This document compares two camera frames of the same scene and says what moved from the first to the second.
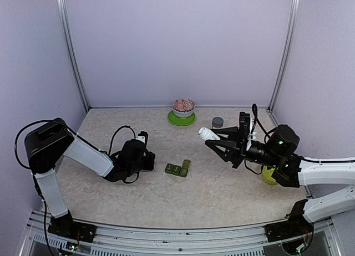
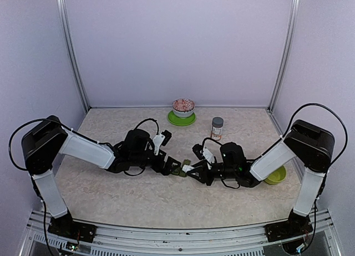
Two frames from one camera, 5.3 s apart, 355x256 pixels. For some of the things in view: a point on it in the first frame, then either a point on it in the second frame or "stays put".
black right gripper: x=235 y=153 to x=203 y=172
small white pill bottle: x=207 y=134 to x=186 y=168
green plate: x=181 y=121 stays put
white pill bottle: x=217 y=122 stays put
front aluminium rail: x=118 y=240 stays put
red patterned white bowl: x=183 y=108 stays put
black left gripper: x=151 y=157 to x=158 y=168
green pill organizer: x=177 y=170 stays put
